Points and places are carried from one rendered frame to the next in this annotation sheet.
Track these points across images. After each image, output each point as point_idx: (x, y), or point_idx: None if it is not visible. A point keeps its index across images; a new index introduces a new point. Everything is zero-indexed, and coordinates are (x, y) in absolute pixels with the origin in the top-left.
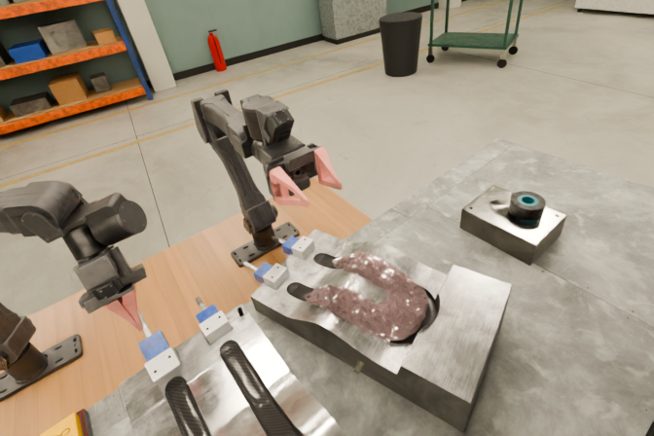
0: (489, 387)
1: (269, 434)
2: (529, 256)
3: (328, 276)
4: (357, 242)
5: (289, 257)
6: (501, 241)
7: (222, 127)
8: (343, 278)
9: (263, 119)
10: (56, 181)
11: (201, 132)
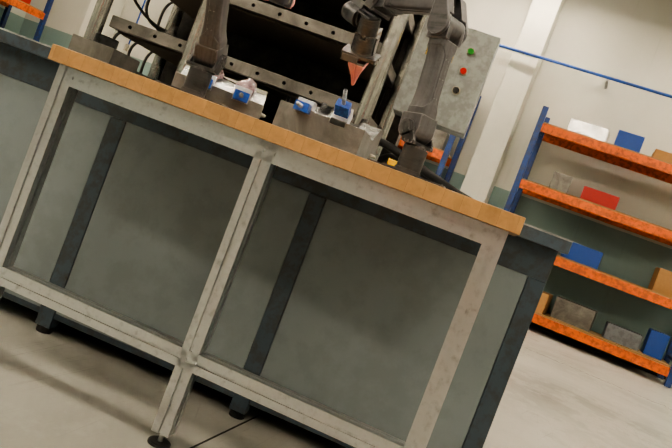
0: None
1: (327, 114)
2: (135, 72)
3: (222, 88)
4: (182, 72)
5: (216, 87)
6: (126, 68)
7: None
8: (227, 82)
9: None
10: None
11: None
